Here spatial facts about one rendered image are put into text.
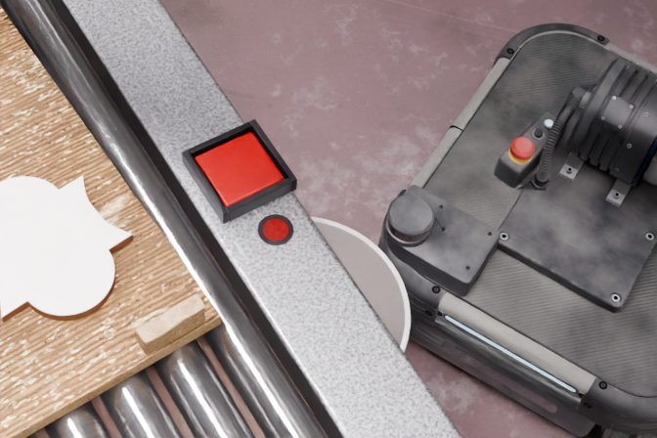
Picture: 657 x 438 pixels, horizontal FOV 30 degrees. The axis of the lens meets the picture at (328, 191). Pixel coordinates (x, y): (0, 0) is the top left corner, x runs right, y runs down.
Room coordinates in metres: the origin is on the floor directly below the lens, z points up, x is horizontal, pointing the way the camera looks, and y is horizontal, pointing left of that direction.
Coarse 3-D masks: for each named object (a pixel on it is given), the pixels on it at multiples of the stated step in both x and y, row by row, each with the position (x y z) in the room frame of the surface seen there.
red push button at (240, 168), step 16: (224, 144) 0.62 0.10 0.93; (240, 144) 0.62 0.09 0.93; (256, 144) 0.62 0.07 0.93; (208, 160) 0.60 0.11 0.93; (224, 160) 0.60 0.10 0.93; (240, 160) 0.60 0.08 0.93; (256, 160) 0.61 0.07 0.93; (208, 176) 0.58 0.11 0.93; (224, 176) 0.59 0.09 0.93; (240, 176) 0.59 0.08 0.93; (256, 176) 0.59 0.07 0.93; (272, 176) 0.59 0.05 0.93; (224, 192) 0.57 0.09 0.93; (240, 192) 0.57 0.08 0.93; (256, 192) 0.57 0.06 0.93
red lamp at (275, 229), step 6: (270, 222) 0.55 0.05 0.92; (276, 222) 0.55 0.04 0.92; (282, 222) 0.55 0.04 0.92; (264, 228) 0.55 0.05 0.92; (270, 228) 0.55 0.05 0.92; (276, 228) 0.55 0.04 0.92; (282, 228) 0.55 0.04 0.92; (264, 234) 0.54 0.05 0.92; (270, 234) 0.54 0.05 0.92; (276, 234) 0.54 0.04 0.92; (282, 234) 0.54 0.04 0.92; (276, 240) 0.54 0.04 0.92
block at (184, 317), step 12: (192, 300) 0.44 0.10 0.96; (168, 312) 0.43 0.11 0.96; (180, 312) 0.43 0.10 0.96; (192, 312) 0.43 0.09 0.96; (204, 312) 0.44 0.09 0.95; (144, 324) 0.42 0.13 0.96; (156, 324) 0.42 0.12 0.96; (168, 324) 0.42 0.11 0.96; (180, 324) 0.42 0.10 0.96; (192, 324) 0.43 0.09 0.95; (144, 336) 0.41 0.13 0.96; (156, 336) 0.41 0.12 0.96; (168, 336) 0.41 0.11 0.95; (144, 348) 0.40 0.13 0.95; (156, 348) 0.41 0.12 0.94
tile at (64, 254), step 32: (0, 192) 0.53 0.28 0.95; (32, 192) 0.53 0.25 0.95; (64, 192) 0.54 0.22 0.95; (0, 224) 0.50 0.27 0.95; (32, 224) 0.50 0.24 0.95; (64, 224) 0.50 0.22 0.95; (96, 224) 0.51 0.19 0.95; (0, 256) 0.47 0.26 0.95; (32, 256) 0.47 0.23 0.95; (64, 256) 0.47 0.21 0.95; (96, 256) 0.48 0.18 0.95; (0, 288) 0.44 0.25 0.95; (32, 288) 0.44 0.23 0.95; (64, 288) 0.45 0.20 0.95; (96, 288) 0.45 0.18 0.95; (64, 320) 0.42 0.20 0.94
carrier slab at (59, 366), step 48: (0, 48) 0.69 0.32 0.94; (0, 96) 0.63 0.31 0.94; (48, 96) 0.64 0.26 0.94; (0, 144) 0.58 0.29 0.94; (48, 144) 0.59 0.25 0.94; (96, 144) 0.60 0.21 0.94; (96, 192) 0.55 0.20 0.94; (144, 240) 0.51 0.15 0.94; (144, 288) 0.46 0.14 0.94; (192, 288) 0.47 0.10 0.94; (0, 336) 0.40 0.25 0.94; (48, 336) 0.41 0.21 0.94; (96, 336) 0.41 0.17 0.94; (192, 336) 0.43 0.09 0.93; (0, 384) 0.36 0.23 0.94; (48, 384) 0.37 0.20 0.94; (96, 384) 0.37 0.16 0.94; (0, 432) 0.32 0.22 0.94
